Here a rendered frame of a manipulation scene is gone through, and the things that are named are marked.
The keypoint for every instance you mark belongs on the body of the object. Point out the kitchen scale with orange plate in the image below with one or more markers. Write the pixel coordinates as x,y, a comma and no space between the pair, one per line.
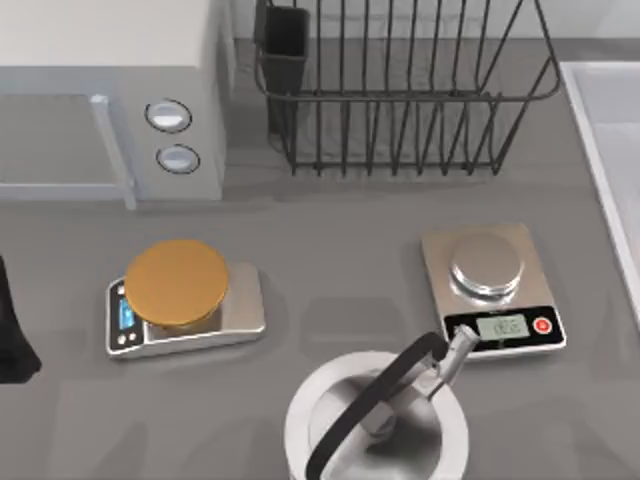
175,282

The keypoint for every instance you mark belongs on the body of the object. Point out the small microwave knob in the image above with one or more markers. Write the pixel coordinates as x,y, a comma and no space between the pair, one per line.
178,159

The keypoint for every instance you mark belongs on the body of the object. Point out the silver kitchen scale red button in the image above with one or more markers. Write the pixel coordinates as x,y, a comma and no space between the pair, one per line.
487,280

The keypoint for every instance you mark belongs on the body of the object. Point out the black cutlery holder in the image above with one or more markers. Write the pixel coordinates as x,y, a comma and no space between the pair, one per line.
283,60

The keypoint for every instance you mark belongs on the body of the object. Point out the stainless steel kettle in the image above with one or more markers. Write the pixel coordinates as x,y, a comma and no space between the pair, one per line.
380,420

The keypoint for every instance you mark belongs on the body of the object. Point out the large microwave knob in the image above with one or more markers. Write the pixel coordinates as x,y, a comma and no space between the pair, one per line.
168,116

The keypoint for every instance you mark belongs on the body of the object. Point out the pale microwave oven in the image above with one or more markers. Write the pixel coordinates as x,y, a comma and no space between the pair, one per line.
165,60

